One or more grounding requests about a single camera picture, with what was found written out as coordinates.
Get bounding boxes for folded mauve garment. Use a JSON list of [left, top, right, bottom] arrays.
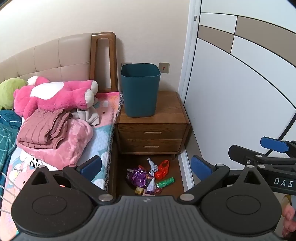
[[17, 108, 73, 150]]

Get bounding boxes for beige padded headboard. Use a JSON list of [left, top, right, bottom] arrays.
[[0, 33, 93, 82]]

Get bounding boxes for red plastic bag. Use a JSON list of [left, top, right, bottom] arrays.
[[154, 160, 170, 179]]

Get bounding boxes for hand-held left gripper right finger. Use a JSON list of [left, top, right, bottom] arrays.
[[178, 155, 267, 206]]

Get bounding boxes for purple snack wrapper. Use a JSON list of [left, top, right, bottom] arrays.
[[126, 165, 149, 188]]

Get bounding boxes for green plush toy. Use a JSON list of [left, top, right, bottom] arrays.
[[0, 78, 27, 110]]

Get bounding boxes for wooden nightstand drawer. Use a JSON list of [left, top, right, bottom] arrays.
[[119, 139, 185, 154], [117, 124, 188, 141]]

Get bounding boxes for thin white wires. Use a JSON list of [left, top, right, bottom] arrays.
[[0, 171, 26, 214]]

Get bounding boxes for teal plastic bin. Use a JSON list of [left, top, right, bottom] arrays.
[[120, 63, 161, 118]]

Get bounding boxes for pink plush toy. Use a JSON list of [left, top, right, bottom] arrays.
[[13, 76, 100, 119]]

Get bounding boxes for wooden nightstand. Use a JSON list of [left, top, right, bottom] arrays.
[[115, 91, 191, 160]]

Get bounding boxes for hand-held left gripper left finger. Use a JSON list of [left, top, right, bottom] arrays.
[[30, 155, 116, 206]]

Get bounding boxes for person's right hand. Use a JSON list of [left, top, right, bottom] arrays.
[[282, 204, 296, 238]]

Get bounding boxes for printed pink bed sheet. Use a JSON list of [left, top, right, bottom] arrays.
[[5, 91, 124, 193]]

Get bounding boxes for beige wall switch red dot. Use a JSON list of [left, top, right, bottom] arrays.
[[159, 62, 171, 74]]

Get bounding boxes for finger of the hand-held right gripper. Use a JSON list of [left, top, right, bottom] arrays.
[[260, 136, 296, 155], [228, 145, 296, 171]]

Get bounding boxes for white baseboard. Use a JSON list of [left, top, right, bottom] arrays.
[[178, 149, 197, 189]]

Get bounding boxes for wooden bed frame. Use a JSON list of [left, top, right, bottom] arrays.
[[107, 137, 121, 197]]

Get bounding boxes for teal blanket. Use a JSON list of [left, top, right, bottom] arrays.
[[0, 109, 23, 200]]

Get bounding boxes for white and brown wardrobe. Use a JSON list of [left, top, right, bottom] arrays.
[[178, 0, 296, 184]]

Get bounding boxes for pink fleece blanket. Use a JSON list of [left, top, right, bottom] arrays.
[[20, 119, 94, 171]]

